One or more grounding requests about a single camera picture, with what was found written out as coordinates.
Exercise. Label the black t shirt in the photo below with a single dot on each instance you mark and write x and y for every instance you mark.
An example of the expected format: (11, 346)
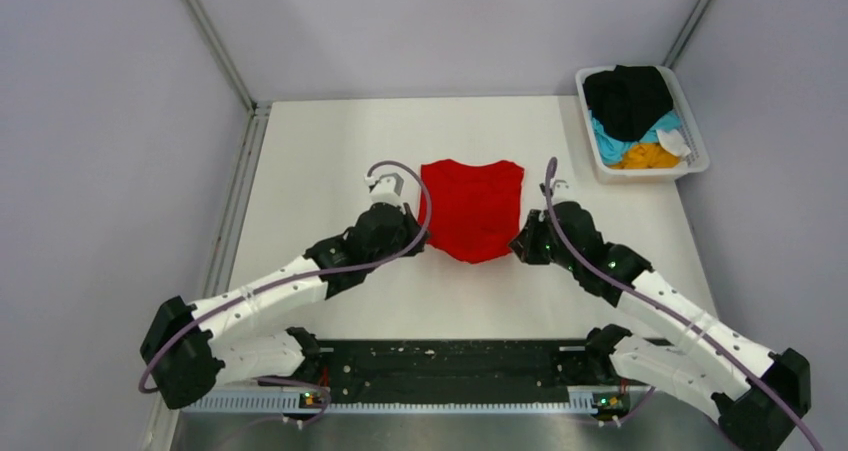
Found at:
(628, 100)

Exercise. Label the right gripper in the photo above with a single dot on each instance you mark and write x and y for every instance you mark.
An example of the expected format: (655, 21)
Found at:
(525, 243)

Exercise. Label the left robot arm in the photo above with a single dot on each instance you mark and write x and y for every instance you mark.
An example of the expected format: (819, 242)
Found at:
(192, 347)

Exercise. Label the aluminium frame rail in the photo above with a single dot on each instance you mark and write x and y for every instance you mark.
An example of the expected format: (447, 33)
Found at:
(162, 421)

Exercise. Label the aluminium corner post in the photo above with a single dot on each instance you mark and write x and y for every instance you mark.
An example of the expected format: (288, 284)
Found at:
(687, 32)
(218, 50)

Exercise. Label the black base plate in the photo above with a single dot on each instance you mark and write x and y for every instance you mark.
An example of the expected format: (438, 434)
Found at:
(485, 372)

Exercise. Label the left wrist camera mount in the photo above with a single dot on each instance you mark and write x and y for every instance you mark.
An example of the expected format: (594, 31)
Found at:
(385, 189)

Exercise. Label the right aluminium corner post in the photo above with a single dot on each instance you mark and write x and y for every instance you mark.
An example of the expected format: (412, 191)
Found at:
(687, 32)

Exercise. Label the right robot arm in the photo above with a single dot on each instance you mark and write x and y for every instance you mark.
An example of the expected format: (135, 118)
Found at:
(753, 394)

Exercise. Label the white cloth in basket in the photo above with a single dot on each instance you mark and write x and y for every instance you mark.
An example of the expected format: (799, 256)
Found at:
(673, 142)

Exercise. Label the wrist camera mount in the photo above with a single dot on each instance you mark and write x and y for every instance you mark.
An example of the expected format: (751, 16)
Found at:
(385, 189)
(561, 191)

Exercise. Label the left aluminium corner post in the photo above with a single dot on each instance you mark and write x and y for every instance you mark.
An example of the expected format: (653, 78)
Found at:
(218, 50)

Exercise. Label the light blue t shirt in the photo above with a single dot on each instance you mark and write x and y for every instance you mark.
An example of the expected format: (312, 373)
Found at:
(612, 150)

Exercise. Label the white plastic basket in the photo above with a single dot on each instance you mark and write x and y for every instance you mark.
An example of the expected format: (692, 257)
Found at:
(697, 162)

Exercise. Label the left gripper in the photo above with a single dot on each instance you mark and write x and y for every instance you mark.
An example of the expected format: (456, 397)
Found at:
(413, 229)

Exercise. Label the red t shirt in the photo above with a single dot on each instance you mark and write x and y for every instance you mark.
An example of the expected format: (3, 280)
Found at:
(475, 210)

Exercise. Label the white cable duct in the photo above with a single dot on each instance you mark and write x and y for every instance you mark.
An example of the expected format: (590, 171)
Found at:
(245, 402)

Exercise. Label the yellow t shirt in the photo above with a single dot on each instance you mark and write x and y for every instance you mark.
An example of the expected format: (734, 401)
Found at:
(646, 156)

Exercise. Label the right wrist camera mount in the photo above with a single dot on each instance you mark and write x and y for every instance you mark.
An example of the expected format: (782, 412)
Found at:
(561, 191)

